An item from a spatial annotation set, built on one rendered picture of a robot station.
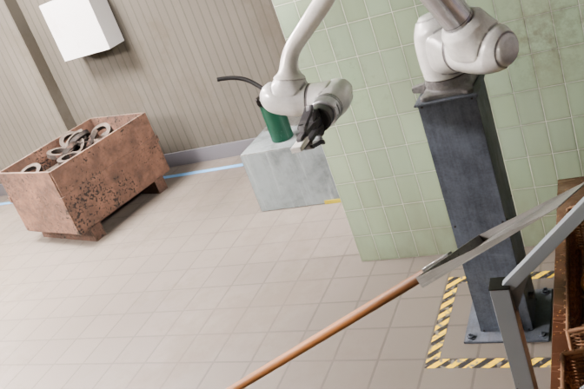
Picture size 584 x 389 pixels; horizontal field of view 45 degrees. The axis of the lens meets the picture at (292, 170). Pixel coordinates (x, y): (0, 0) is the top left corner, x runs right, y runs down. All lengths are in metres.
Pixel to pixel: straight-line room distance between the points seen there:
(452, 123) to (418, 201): 0.94
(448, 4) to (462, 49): 0.15
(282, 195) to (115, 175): 1.43
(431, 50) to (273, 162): 2.09
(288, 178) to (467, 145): 2.00
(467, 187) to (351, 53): 0.87
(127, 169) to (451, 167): 3.24
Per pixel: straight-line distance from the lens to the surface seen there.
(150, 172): 5.45
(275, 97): 2.19
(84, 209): 5.10
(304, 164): 4.21
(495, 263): 2.72
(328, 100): 2.07
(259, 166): 4.33
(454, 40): 2.21
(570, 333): 1.72
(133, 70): 5.80
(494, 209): 2.59
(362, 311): 2.04
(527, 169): 3.18
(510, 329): 1.56
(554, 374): 1.85
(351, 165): 3.31
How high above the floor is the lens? 1.82
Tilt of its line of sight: 21 degrees down
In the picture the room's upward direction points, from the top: 20 degrees counter-clockwise
